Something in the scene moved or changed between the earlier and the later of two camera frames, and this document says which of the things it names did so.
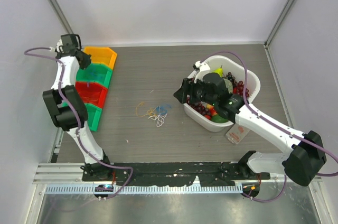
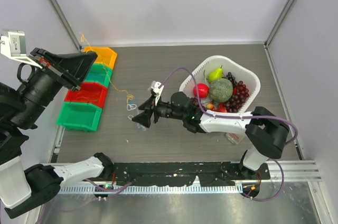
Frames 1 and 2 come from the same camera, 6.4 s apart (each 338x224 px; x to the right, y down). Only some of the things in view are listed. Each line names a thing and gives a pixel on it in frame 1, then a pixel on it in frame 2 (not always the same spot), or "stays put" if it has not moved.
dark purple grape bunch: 200,109 stays put
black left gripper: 86,62 to 72,68
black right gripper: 188,87 to 144,117
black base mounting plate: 208,174 stays put
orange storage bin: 102,55 stays put
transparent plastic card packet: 236,133 stays put
